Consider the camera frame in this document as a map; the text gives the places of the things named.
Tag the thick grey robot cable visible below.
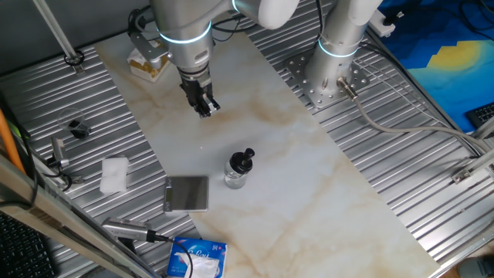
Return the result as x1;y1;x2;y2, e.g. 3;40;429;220
335;76;494;155

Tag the orange pole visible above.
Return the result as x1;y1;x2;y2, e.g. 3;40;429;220
0;108;26;175

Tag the gold tissue pack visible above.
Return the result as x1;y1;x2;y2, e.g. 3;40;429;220
127;40;173;83

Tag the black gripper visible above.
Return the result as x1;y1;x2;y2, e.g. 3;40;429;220
178;63;222;120

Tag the small silver camera on stand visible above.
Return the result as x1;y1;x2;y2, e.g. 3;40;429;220
46;137;84;186

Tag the white foam sponge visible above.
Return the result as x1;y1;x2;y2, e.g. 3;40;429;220
99;156;130;195

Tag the black keyboard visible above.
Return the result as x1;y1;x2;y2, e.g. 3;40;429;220
0;212;59;278
465;102;494;131

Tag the silver digital pocket scale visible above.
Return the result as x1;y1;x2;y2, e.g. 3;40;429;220
162;175;210;213

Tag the grey shoe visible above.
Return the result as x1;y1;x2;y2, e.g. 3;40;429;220
457;256;494;278

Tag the aluminium profile with bracket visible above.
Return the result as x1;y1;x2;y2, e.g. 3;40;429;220
451;115;494;185

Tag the aluminium pole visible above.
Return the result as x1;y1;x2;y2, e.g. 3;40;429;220
32;0;86;75

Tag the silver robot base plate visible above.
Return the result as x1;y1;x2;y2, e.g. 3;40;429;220
285;48;371;110

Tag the clear glass jar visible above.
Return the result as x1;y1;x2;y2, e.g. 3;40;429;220
224;160;248;190

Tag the silver grilled camera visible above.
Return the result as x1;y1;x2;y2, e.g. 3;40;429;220
100;216;157;244

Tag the black knobbed jar lid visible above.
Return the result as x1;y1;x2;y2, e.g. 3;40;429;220
229;147;256;175

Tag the clear plastic cup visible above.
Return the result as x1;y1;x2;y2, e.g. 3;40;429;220
57;107;92;141

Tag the blue and yellow mat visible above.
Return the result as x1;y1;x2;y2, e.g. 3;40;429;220
376;0;494;134

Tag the white power strip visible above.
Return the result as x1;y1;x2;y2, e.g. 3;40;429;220
368;9;404;39

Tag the black camera cable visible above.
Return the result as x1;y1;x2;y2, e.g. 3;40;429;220
148;230;194;278

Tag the aluminium frame beam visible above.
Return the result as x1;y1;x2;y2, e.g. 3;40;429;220
0;154;163;278

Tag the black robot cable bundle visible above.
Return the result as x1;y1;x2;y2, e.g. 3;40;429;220
314;0;326;39

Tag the blue tissue pack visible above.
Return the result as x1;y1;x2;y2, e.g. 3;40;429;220
166;236;228;278

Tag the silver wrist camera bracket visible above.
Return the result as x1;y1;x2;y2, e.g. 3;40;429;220
127;7;171;71

